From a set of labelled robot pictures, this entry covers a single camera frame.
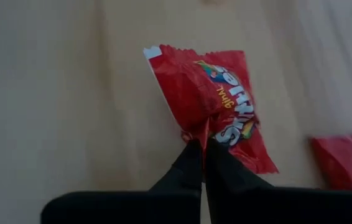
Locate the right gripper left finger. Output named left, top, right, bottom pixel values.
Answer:
left=149, top=139, right=203, bottom=191

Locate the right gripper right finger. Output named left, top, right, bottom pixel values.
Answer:
left=206, top=139, right=275, bottom=191

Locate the red candy bar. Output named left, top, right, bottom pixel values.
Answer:
left=311, top=133, right=352, bottom=191
left=143, top=44, right=279, bottom=175

